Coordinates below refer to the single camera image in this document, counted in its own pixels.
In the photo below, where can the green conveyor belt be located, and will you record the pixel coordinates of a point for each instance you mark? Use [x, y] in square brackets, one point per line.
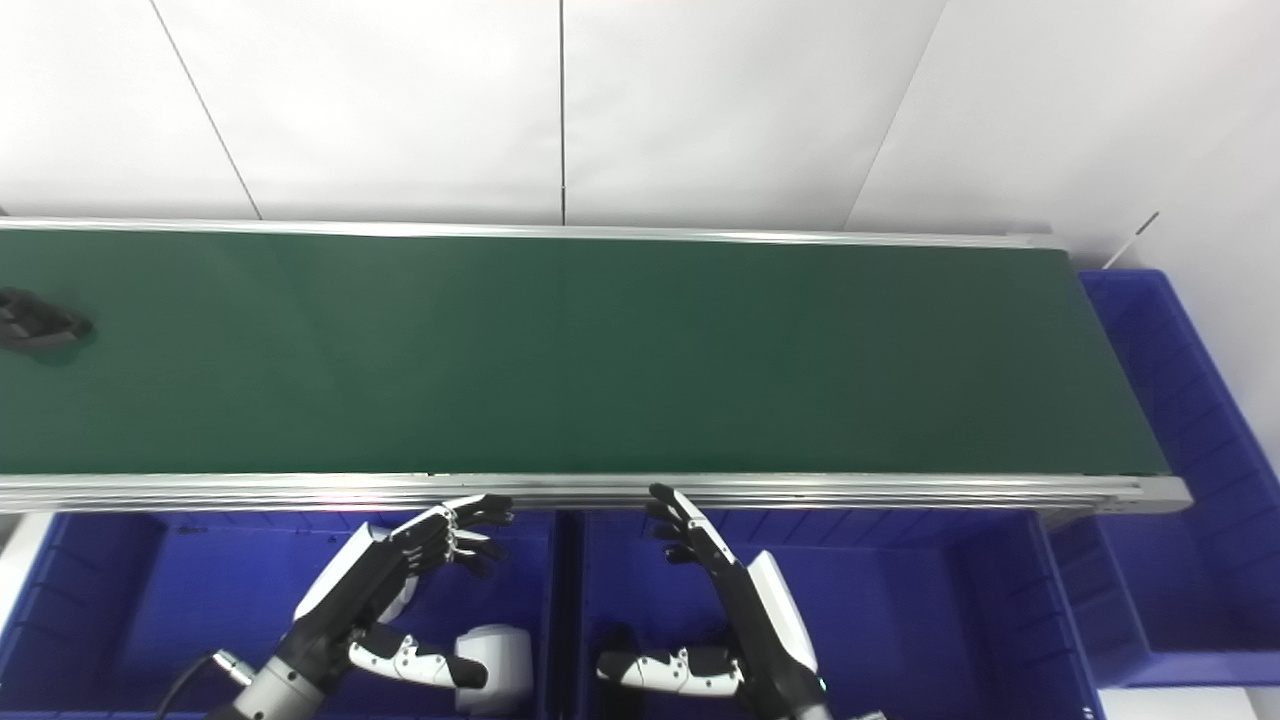
[800, 492]
[600, 350]

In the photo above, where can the blue plastic bin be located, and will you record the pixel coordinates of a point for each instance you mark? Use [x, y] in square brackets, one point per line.
[900, 600]
[1180, 480]
[200, 580]

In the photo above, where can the white stand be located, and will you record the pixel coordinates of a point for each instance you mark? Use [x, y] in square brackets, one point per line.
[20, 570]

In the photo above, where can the white cylinder part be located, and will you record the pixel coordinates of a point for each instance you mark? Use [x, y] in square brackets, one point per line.
[505, 660]

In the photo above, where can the black flange part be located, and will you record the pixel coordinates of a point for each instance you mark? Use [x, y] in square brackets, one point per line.
[40, 322]

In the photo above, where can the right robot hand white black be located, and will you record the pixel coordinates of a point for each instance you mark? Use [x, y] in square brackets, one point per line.
[775, 620]

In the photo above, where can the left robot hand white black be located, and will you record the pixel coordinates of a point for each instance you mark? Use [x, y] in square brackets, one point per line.
[345, 590]

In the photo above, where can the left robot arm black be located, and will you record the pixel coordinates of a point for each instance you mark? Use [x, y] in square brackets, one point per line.
[275, 692]

